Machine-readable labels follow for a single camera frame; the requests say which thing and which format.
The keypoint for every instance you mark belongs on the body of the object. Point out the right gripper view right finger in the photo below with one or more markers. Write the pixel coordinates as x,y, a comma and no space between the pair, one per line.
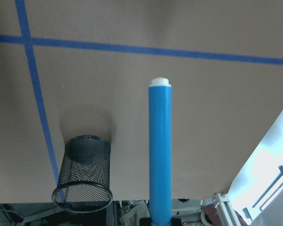
176,222

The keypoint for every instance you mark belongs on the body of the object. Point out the right black mesh pen cup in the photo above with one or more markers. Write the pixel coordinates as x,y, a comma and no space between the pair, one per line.
83,183

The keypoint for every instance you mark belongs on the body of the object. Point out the blue highlighter pen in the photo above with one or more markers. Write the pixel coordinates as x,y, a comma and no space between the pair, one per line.
160,151

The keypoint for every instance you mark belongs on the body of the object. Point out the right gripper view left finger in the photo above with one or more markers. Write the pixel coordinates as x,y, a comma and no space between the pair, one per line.
145,222

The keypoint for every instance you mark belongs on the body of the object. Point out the aluminium frame post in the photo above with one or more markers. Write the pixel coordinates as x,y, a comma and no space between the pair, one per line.
228,216

